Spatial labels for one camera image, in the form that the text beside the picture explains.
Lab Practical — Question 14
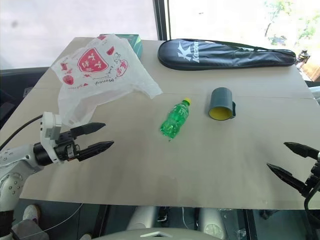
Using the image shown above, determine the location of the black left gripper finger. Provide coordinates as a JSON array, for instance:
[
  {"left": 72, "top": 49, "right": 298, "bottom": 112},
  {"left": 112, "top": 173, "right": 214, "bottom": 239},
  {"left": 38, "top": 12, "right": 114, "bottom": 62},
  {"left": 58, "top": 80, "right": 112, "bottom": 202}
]
[
  {"left": 70, "top": 122, "right": 107, "bottom": 138},
  {"left": 74, "top": 140, "right": 115, "bottom": 162}
]

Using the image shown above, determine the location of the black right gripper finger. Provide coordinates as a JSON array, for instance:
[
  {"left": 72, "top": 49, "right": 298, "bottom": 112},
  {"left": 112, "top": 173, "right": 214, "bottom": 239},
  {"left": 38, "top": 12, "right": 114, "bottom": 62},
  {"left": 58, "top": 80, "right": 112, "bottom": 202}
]
[
  {"left": 283, "top": 141, "right": 320, "bottom": 160},
  {"left": 266, "top": 163, "right": 309, "bottom": 198}
]

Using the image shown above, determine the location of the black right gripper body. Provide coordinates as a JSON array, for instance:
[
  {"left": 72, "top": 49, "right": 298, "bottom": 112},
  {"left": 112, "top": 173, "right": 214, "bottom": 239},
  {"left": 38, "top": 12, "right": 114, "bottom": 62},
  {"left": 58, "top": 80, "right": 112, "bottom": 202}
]
[{"left": 303, "top": 158, "right": 320, "bottom": 199}]

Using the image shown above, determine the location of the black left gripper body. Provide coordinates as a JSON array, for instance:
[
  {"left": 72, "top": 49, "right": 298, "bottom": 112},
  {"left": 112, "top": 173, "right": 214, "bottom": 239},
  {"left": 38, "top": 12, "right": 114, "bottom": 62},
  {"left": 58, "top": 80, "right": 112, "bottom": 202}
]
[{"left": 53, "top": 129, "right": 82, "bottom": 163}]

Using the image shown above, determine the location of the white red-printed plastic bag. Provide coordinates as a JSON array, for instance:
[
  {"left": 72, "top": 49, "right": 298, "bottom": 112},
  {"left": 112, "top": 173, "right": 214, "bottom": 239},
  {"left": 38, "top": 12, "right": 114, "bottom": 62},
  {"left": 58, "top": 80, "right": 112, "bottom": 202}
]
[{"left": 51, "top": 33, "right": 164, "bottom": 127}]

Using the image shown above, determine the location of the black table leg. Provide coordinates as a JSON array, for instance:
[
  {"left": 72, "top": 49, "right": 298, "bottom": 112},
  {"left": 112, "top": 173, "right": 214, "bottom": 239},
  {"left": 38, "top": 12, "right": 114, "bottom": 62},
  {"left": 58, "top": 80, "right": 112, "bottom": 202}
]
[
  {"left": 243, "top": 209, "right": 258, "bottom": 240},
  {"left": 95, "top": 204, "right": 110, "bottom": 237}
]

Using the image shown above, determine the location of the white shoe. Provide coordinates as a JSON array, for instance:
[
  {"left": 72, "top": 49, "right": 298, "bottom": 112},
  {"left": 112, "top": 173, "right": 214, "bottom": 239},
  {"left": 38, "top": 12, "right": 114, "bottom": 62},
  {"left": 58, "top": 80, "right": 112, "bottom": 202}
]
[{"left": 22, "top": 204, "right": 41, "bottom": 224}]

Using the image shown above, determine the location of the dark grey furniture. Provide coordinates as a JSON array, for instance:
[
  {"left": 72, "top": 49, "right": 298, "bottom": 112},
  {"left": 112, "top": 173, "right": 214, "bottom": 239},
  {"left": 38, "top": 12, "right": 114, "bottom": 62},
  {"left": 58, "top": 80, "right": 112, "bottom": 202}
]
[{"left": 0, "top": 66, "right": 50, "bottom": 131}]

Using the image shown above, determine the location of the brown wooden crate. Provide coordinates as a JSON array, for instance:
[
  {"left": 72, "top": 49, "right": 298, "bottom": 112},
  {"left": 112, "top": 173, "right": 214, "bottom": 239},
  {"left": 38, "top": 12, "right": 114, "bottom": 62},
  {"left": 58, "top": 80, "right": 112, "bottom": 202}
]
[{"left": 298, "top": 58, "right": 320, "bottom": 82}]

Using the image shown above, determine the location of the green bottle with yellow cap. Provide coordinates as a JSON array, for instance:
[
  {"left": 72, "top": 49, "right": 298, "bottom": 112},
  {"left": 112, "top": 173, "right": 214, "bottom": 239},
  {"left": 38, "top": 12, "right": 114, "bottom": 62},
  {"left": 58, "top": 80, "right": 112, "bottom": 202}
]
[{"left": 159, "top": 97, "right": 193, "bottom": 140}]

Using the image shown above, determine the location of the grey trouser leg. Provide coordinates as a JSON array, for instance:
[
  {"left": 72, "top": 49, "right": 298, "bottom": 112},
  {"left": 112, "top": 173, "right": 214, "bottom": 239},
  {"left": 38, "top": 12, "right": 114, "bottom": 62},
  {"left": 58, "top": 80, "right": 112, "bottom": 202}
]
[{"left": 11, "top": 219, "right": 50, "bottom": 240}]

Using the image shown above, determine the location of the small dark metal fixture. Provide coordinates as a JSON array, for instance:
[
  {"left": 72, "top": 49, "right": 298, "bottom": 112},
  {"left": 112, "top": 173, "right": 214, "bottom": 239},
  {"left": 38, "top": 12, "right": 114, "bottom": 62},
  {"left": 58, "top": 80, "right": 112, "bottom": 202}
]
[{"left": 296, "top": 47, "right": 312, "bottom": 67}]

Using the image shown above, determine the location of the green cardboard box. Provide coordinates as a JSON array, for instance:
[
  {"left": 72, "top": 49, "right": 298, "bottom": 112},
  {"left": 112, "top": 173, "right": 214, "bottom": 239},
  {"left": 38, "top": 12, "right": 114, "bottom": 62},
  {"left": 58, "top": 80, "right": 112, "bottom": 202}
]
[{"left": 99, "top": 33, "right": 143, "bottom": 60}]

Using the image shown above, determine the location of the grey cup with yellow inside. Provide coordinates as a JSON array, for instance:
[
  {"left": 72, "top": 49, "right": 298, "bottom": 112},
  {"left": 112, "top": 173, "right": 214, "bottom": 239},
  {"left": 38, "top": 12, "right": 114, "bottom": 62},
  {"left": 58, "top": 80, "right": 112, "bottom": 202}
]
[{"left": 207, "top": 87, "right": 238, "bottom": 123}]

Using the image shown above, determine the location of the black Kason racket bag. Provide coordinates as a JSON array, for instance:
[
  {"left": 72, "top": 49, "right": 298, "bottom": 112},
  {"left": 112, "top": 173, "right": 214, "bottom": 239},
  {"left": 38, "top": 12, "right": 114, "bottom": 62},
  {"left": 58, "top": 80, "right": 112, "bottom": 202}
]
[{"left": 157, "top": 38, "right": 298, "bottom": 71}]

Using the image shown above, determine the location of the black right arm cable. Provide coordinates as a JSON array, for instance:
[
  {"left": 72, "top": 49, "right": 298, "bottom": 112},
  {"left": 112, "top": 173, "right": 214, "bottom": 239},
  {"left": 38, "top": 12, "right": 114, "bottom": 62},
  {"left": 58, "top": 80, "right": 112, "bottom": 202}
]
[{"left": 303, "top": 179, "right": 320, "bottom": 226}]

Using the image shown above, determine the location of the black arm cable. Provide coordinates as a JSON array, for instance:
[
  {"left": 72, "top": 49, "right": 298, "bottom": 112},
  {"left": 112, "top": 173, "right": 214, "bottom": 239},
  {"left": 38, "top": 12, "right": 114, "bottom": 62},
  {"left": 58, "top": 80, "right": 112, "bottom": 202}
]
[
  {"left": 303, "top": 179, "right": 320, "bottom": 226},
  {"left": 0, "top": 114, "right": 44, "bottom": 151}
]

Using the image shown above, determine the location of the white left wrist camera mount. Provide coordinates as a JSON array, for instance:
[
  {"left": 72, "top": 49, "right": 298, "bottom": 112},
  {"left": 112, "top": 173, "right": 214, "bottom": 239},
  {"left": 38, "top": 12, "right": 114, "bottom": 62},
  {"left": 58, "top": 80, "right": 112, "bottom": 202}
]
[{"left": 39, "top": 111, "right": 63, "bottom": 165}]

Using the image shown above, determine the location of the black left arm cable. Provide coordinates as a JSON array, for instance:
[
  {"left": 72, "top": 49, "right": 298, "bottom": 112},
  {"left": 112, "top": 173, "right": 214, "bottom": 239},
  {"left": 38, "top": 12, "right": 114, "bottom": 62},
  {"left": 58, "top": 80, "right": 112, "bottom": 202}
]
[{"left": 0, "top": 114, "right": 44, "bottom": 151}]

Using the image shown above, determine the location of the dark window frame post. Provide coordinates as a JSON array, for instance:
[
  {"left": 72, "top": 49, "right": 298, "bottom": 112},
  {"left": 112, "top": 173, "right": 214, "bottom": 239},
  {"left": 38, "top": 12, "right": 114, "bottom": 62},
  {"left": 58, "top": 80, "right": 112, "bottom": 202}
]
[{"left": 152, "top": 0, "right": 171, "bottom": 41}]

